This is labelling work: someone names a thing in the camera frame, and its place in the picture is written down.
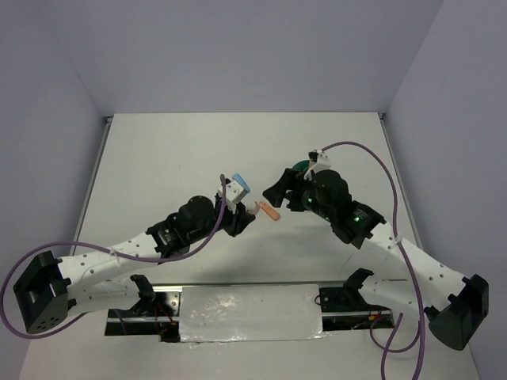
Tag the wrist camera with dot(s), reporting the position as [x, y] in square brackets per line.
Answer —
[234, 195]
[318, 161]

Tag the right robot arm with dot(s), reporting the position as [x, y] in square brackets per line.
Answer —
[453, 304]

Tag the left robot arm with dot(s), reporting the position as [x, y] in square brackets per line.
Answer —
[51, 288]

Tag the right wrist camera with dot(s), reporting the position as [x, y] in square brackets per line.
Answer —
[318, 161]

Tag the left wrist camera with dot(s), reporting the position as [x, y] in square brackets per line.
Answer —
[234, 195]

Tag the teal round desk organizer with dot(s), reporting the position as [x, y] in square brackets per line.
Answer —
[301, 166]

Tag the orange translucent case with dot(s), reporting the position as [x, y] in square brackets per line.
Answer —
[271, 212]

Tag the blue translucent case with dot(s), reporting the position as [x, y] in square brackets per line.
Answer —
[238, 178]

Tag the black mounting rail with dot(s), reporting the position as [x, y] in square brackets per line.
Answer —
[339, 313]

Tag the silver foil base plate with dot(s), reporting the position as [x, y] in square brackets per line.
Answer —
[249, 313]

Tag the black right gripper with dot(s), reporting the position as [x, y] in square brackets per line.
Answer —
[276, 192]

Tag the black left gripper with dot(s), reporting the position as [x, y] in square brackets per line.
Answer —
[239, 221]

